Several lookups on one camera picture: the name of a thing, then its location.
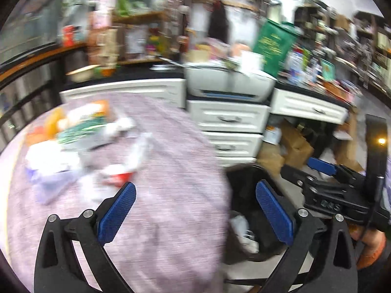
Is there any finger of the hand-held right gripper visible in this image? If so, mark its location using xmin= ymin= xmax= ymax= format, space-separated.
xmin=280 ymin=165 xmax=318 ymax=191
xmin=307 ymin=157 xmax=346 ymax=179

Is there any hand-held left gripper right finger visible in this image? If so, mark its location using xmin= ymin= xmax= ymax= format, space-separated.
xmin=256 ymin=179 xmax=358 ymax=293

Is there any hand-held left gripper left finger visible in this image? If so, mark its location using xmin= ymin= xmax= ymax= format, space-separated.
xmin=34 ymin=181 xmax=137 ymax=293

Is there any red white wrapper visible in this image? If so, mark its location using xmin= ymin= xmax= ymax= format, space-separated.
xmin=101 ymin=165 xmax=135 ymax=187

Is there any black trash bin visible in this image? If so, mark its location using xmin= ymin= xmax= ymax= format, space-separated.
xmin=224 ymin=163 xmax=306 ymax=263

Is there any clear plastic wrapper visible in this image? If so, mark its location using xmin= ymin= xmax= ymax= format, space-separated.
xmin=125 ymin=133 xmax=153 ymax=174

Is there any small white tissue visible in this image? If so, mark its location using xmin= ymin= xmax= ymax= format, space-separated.
xmin=104 ymin=116 xmax=136 ymax=141

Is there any green white snack packet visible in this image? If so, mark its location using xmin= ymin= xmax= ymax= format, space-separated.
xmin=58 ymin=119 xmax=107 ymax=151

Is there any person's right hand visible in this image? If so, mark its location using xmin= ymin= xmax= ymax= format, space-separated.
xmin=351 ymin=224 xmax=388 ymax=270

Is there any brown cardboard box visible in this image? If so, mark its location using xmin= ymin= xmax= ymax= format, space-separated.
xmin=281 ymin=119 xmax=315 ymax=168

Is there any blue white carton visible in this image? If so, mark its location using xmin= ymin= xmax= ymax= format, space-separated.
xmin=263 ymin=126 xmax=282 ymax=144

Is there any white drawer desk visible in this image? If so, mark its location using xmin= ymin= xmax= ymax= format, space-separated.
xmin=59 ymin=78 xmax=350 ymax=167

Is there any white grey printer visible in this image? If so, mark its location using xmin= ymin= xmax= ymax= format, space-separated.
xmin=185 ymin=63 xmax=277 ymax=103

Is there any green tote bag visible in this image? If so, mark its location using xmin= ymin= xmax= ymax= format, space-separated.
xmin=253 ymin=20 xmax=298 ymax=78

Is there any cream bowl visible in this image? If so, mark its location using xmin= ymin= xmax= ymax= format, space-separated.
xmin=65 ymin=65 xmax=101 ymax=83

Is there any black railing with wooden top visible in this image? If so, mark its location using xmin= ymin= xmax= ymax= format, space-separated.
xmin=0 ymin=41 xmax=89 ymax=147

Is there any black hair wig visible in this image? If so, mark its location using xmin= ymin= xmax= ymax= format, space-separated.
xmin=208 ymin=1 xmax=229 ymax=42

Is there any red tin can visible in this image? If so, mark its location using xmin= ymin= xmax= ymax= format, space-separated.
xmin=63 ymin=26 xmax=75 ymax=46

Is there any wooden shelf rack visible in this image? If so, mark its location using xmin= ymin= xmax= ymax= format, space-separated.
xmin=113 ymin=10 xmax=167 ymax=64

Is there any pink box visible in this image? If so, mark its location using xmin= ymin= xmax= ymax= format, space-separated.
xmin=96 ymin=0 xmax=118 ymax=28

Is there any glass display case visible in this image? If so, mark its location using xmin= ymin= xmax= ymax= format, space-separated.
xmin=0 ymin=0 xmax=68 ymax=64

